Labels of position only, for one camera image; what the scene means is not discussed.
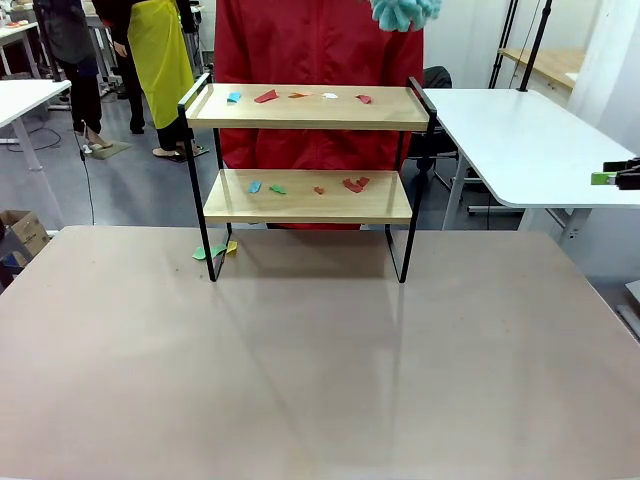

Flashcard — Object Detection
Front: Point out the grey floor mat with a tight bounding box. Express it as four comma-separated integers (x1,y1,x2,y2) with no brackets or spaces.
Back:
84,141,134,162

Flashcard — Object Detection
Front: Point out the black office chair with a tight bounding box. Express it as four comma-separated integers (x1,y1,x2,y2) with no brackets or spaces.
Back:
407,66,474,216

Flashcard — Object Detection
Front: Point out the person in grey jacket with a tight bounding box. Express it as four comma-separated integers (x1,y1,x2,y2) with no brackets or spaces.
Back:
32,0,116,151

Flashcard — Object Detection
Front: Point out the brown cardboard box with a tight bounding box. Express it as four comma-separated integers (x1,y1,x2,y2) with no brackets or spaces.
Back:
0,209,51,291

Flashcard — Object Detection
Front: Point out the teal microfibre duster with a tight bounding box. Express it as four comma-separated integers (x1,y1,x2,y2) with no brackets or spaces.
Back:
370,0,444,34

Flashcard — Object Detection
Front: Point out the wooden background table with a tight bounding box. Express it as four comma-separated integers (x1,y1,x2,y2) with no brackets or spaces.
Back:
498,47,586,91

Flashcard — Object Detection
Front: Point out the black stand pole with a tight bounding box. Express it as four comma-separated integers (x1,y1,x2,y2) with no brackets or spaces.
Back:
518,0,554,93
488,0,519,90
33,0,67,84

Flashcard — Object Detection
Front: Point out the person in red jacket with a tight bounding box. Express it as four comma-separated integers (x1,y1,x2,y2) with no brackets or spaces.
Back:
213,0,426,231

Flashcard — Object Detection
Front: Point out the wooden two-tier shelf black frame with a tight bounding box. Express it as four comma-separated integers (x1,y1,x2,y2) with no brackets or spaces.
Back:
177,72,439,285

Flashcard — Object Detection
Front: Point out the white background desk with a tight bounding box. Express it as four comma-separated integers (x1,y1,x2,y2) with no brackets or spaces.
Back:
0,22,41,79

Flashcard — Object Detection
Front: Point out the large white table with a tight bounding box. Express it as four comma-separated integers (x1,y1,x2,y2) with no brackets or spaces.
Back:
422,88,640,246

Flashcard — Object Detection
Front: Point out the person in yellow apron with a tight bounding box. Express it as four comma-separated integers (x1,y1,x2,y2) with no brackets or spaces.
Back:
99,0,201,161

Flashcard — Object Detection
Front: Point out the small white table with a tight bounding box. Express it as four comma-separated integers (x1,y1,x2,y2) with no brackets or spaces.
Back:
0,79,73,231

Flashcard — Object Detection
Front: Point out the black floor cable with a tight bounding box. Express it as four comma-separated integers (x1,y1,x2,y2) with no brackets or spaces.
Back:
74,127,97,226

